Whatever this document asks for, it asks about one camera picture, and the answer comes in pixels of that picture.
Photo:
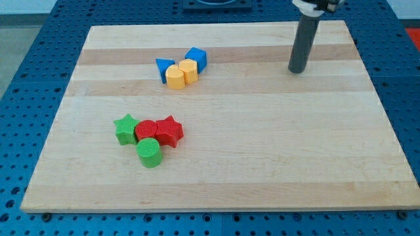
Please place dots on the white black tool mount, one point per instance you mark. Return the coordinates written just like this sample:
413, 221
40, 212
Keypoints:
315, 8

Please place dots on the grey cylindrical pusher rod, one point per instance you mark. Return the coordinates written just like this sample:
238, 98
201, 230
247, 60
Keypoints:
303, 42

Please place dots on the blue cube block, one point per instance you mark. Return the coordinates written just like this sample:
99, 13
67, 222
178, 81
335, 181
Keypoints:
198, 55

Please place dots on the yellow hexagon block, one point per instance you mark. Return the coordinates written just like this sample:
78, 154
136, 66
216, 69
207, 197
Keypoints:
190, 69

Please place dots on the yellow cylinder block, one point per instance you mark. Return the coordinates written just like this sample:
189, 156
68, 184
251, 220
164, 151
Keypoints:
174, 77

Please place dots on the blue triangle block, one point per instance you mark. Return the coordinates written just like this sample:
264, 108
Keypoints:
163, 65

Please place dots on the wooden board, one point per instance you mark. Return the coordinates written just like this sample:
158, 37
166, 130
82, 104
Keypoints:
256, 137

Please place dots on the red star block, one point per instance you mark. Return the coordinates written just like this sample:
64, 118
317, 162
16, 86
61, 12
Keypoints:
169, 132

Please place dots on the red cylinder block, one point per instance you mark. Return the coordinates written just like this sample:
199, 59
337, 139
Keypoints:
146, 129

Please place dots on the green cylinder block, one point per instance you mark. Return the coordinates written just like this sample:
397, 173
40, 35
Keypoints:
149, 152

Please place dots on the green star block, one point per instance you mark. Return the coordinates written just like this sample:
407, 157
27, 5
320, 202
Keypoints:
125, 130

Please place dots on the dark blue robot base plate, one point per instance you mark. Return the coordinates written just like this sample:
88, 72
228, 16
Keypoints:
217, 5

